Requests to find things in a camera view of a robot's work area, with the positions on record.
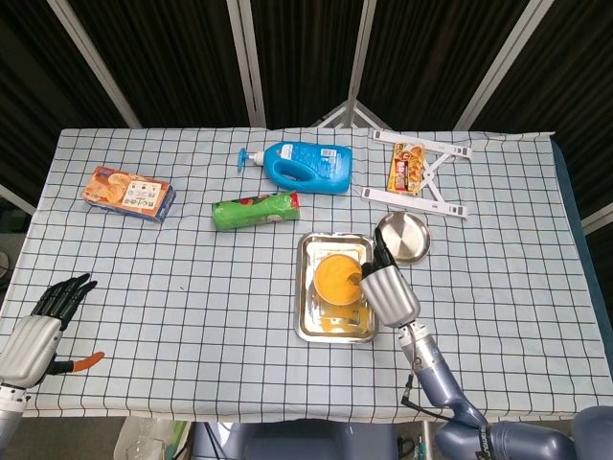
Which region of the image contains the blue pump detergent bottle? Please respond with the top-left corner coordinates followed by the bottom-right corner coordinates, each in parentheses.
top-left (238, 141), bottom-right (354, 196)

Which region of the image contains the yellow red curry box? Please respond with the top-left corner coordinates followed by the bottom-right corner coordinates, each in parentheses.
top-left (386, 142), bottom-right (429, 196)

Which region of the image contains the clear plastic bag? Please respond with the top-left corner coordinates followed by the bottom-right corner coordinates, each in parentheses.
top-left (113, 417), bottom-right (191, 460)

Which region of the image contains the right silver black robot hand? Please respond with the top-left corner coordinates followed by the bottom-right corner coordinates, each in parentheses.
top-left (348, 226), bottom-right (421, 330)

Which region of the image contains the bowl of yellow liquid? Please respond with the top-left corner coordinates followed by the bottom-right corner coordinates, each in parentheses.
top-left (311, 253), bottom-right (369, 308)

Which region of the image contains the orange biscuit box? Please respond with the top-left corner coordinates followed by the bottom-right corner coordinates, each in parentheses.
top-left (80, 165), bottom-right (177, 223)

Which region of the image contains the dark blue table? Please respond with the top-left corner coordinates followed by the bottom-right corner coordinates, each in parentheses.
top-left (549, 136), bottom-right (613, 336)

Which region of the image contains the dark folding screen white frame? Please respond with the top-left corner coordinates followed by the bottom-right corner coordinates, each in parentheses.
top-left (0, 0), bottom-right (613, 241)

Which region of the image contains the rectangular steel tray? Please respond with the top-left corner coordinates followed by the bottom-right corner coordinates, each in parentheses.
top-left (293, 231), bottom-right (381, 346)

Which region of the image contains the green chip can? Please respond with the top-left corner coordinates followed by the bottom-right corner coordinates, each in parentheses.
top-left (212, 190), bottom-right (302, 231)

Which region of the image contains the white metal floor stand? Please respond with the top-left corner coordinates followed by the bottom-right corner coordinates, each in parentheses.
top-left (309, 99), bottom-right (384, 129)

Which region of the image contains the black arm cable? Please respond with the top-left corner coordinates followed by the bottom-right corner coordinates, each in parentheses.
top-left (400, 334), bottom-right (489, 427)

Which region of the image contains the white folding laptop stand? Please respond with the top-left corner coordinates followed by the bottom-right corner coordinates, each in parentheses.
top-left (361, 128), bottom-right (474, 220)

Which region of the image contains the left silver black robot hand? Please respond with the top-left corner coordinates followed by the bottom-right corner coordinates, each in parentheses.
top-left (0, 272), bottom-right (105, 389)

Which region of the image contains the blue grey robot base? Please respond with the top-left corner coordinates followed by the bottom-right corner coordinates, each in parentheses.
top-left (191, 421), bottom-right (398, 460)

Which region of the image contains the blue checkered tablecloth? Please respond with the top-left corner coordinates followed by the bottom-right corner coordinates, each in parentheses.
top-left (0, 126), bottom-right (613, 427)

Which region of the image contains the round steel plate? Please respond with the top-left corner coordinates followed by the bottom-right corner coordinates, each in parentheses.
top-left (374, 212), bottom-right (432, 266)

